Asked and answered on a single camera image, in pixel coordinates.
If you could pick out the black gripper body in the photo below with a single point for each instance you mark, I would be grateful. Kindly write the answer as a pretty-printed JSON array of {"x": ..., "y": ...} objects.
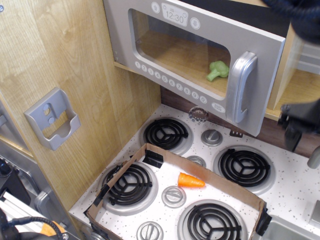
[{"x": 301, "y": 117}]

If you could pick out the orange toy carrot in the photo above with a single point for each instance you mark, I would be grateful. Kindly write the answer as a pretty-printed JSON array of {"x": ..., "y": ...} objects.
[{"x": 189, "y": 181}]

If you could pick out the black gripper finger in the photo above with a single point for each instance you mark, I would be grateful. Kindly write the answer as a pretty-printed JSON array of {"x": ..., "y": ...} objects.
[{"x": 292, "y": 138}]

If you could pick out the orange object bottom left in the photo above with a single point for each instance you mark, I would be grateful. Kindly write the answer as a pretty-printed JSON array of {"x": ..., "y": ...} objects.
[{"x": 47, "y": 230}]

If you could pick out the grey oven door handle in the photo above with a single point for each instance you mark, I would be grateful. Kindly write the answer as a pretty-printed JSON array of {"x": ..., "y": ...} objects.
[{"x": 43, "y": 204}]

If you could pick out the grey toy faucet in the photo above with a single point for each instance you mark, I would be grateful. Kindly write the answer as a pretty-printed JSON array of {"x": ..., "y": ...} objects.
[{"x": 314, "y": 160}]

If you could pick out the small grey stove knob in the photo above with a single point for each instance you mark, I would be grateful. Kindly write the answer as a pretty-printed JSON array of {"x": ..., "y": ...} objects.
[{"x": 197, "y": 160}]

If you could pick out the green toy broccoli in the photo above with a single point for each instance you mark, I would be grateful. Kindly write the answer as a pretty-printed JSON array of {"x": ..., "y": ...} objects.
[{"x": 217, "y": 69}]

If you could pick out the grey front stove knob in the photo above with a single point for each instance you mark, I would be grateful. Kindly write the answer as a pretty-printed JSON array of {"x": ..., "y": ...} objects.
[{"x": 150, "y": 230}]

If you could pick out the back right stove burner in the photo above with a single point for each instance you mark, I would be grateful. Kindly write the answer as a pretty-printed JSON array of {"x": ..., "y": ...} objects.
[{"x": 247, "y": 167}]

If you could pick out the grey toy sink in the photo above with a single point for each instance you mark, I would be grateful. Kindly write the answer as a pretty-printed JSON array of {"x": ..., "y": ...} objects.
[{"x": 280, "y": 229}]

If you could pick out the hanging toy spatula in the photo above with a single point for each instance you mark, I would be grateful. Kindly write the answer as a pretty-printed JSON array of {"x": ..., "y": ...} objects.
[{"x": 235, "y": 133}]

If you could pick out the grey centre stove knob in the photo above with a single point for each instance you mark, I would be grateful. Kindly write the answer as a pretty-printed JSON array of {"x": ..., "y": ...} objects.
[{"x": 174, "y": 197}]

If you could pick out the front left stove burner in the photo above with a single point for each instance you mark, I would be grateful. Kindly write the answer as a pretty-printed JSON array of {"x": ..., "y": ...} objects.
[{"x": 133, "y": 192}]

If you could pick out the front right stove burner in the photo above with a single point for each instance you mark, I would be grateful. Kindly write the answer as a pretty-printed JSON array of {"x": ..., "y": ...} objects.
[{"x": 211, "y": 220}]

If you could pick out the brown cardboard tray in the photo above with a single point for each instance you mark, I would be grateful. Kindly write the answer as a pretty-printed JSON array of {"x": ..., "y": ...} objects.
[{"x": 167, "y": 166}]

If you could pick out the grey toy microwave door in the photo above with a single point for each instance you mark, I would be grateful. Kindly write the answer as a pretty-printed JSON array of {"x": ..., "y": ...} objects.
[{"x": 172, "y": 43}]

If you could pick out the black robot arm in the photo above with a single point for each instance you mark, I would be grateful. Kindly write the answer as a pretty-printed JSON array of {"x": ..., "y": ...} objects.
[{"x": 304, "y": 16}]

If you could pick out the grey back stove knob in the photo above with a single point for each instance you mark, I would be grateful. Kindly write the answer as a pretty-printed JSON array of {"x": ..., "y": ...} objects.
[{"x": 211, "y": 138}]

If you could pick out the grey wall phone holder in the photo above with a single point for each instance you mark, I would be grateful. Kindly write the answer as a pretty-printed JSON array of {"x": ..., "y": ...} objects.
[{"x": 47, "y": 111}]

